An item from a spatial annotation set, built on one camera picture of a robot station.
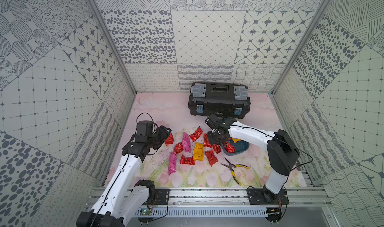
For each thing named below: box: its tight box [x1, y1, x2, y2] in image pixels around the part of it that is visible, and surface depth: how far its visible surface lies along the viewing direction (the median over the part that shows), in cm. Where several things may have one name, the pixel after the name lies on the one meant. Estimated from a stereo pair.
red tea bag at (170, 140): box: [165, 132, 174, 146], surface depth 93 cm
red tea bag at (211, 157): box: [205, 150, 218, 167], surface depth 87 cm
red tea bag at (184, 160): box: [180, 154, 195, 165], surface depth 85 cm
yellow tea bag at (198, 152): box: [193, 142, 204, 162], surface depth 89 cm
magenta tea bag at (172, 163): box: [168, 152, 177, 176], surface depth 83 cm
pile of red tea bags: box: [224, 138, 236, 154], surface depth 90 cm
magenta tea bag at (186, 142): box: [182, 132, 191, 153], surface depth 90 cm
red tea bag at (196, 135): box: [189, 126, 203, 142], surface depth 97 cm
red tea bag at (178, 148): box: [173, 142, 184, 154], surface depth 90 cm
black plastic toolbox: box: [188, 81, 251, 119], surface depth 97 cm
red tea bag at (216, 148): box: [212, 144, 222, 154], surface depth 89 cm
